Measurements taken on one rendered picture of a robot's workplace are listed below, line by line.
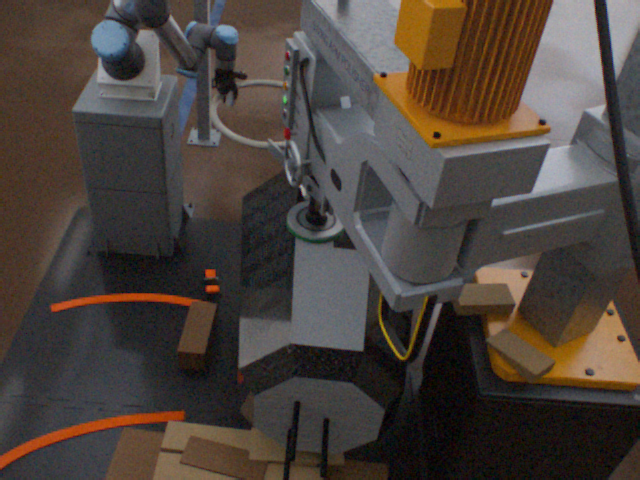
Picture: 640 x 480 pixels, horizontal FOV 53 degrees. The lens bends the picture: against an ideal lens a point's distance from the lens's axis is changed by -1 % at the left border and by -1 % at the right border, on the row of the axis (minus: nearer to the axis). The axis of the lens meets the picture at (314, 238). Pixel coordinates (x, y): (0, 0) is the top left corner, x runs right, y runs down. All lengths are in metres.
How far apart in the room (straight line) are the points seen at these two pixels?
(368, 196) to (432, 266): 0.29
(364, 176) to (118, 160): 1.66
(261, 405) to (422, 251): 0.84
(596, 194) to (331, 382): 0.92
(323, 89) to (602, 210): 0.85
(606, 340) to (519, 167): 1.12
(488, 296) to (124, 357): 1.62
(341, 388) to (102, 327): 1.46
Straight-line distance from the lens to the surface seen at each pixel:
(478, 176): 1.33
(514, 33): 1.27
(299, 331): 2.03
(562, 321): 2.20
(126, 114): 2.98
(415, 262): 1.58
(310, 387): 2.02
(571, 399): 2.22
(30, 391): 3.00
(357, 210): 1.77
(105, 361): 3.02
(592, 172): 1.80
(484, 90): 1.29
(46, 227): 3.75
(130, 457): 2.58
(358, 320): 2.08
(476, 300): 2.25
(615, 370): 2.31
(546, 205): 1.68
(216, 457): 2.42
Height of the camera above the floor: 2.36
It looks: 41 degrees down
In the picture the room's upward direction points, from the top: 7 degrees clockwise
